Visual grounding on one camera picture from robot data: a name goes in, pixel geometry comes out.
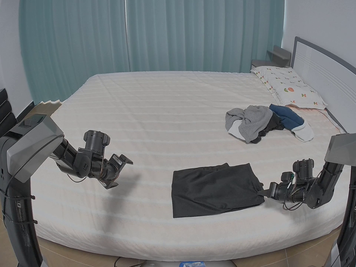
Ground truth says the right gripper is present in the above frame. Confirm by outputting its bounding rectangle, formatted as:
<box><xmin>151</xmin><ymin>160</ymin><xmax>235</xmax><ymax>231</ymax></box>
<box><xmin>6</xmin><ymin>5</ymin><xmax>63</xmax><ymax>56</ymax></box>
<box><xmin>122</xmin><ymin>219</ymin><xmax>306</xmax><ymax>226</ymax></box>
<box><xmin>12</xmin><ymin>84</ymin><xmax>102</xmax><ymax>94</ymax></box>
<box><xmin>268</xmin><ymin>181</ymin><xmax>292</xmax><ymax>203</ymax></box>

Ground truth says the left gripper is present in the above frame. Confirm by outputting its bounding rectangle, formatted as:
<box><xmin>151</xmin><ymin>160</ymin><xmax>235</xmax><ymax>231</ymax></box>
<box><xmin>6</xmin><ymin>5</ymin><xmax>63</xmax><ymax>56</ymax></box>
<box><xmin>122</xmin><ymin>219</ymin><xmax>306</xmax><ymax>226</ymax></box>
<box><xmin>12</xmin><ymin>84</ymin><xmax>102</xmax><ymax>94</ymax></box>
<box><xmin>93</xmin><ymin>160</ymin><xmax>121</xmax><ymax>190</ymax></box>

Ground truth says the black T-shirt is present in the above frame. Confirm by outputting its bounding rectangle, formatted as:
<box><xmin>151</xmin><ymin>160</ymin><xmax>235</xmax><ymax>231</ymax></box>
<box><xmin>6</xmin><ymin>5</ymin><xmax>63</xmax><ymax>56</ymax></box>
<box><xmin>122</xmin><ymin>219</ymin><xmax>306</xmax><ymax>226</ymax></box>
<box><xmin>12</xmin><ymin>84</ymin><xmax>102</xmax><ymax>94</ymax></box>
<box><xmin>171</xmin><ymin>163</ymin><xmax>265</xmax><ymax>219</ymax></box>

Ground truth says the bed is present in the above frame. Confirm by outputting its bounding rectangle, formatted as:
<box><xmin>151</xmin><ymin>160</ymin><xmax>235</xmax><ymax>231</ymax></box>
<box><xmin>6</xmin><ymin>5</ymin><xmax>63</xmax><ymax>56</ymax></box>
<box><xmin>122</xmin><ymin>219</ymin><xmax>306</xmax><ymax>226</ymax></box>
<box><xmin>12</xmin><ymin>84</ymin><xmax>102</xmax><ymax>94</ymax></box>
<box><xmin>29</xmin><ymin>36</ymin><xmax>356</xmax><ymax>261</ymax></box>

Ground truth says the white garment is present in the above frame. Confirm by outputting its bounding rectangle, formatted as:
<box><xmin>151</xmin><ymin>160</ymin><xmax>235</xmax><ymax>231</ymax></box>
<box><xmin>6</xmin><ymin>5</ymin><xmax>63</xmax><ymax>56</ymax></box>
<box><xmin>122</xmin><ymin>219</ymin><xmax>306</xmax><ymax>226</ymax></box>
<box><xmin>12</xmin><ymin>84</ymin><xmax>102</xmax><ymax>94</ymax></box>
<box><xmin>291</xmin><ymin>121</ymin><xmax>315</xmax><ymax>142</ymax></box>

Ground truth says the small black garment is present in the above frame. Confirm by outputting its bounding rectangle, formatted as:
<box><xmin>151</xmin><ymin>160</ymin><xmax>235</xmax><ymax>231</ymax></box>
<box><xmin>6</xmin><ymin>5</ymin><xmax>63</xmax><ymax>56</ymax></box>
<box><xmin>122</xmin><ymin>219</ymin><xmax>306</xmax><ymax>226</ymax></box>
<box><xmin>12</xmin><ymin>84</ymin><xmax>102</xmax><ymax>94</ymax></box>
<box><xmin>250</xmin><ymin>113</ymin><xmax>285</xmax><ymax>144</ymax></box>

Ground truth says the dark blue garment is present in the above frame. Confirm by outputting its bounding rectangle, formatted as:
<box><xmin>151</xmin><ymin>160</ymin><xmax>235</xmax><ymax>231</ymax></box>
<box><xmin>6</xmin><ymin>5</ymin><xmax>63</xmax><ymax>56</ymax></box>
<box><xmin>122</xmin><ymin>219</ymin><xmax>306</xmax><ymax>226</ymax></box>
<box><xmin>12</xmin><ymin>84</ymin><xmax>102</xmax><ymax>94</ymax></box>
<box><xmin>269</xmin><ymin>104</ymin><xmax>304</xmax><ymax>129</ymax></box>

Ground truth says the grey garment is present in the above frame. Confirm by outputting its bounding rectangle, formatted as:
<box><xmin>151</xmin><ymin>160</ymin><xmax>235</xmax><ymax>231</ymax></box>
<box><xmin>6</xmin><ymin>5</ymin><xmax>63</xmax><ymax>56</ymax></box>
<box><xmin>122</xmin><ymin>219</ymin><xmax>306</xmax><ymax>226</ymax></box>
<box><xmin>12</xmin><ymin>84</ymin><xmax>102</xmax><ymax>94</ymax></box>
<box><xmin>225</xmin><ymin>105</ymin><xmax>273</xmax><ymax>144</ymax></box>

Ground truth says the white printed pillow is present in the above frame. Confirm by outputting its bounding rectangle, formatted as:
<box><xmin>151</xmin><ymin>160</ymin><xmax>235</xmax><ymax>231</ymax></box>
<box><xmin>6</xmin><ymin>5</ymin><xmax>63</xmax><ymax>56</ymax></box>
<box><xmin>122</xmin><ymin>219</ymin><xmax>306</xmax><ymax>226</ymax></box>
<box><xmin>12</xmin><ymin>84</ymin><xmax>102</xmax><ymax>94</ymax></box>
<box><xmin>250</xmin><ymin>66</ymin><xmax>328</xmax><ymax>111</ymax></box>

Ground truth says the black chest of drawers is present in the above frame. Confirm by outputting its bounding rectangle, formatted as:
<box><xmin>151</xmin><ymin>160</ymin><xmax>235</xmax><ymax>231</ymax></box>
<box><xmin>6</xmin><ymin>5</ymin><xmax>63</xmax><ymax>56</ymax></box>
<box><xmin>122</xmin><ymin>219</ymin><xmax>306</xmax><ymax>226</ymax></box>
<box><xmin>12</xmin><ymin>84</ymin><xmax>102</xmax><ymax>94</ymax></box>
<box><xmin>0</xmin><ymin>88</ymin><xmax>18</xmax><ymax>137</ymax></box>

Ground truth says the grey bedside table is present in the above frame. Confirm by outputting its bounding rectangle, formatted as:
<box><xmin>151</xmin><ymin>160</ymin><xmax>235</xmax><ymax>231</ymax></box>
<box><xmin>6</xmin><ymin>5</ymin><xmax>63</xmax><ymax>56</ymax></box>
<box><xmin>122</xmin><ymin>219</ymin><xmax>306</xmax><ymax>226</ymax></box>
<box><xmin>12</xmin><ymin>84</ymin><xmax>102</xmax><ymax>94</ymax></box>
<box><xmin>251</xmin><ymin>45</ymin><xmax>291</xmax><ymax>69</ymax></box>

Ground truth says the blue-green curtain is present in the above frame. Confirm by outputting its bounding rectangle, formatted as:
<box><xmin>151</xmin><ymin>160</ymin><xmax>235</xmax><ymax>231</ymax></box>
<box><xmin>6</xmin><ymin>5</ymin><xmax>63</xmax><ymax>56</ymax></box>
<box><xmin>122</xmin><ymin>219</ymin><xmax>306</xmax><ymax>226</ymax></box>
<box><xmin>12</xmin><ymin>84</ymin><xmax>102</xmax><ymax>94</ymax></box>
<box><xmin>19</xmin><ymin>0</ymin><xmax>131</xmax><ymax>105</ymax></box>
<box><xmin>126</xmin><ymin>0</ymin><xmax>286</xmax><ymax>74</ymax></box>

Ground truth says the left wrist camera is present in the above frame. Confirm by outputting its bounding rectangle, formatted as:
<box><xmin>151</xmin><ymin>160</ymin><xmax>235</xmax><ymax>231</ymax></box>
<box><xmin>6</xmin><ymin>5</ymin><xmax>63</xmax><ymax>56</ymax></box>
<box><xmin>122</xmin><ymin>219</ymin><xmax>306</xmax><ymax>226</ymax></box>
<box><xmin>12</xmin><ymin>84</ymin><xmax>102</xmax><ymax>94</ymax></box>
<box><xmin>111</xmin><ymin>154</ymin><xmax>134</xmax><ymax>168</ymax></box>

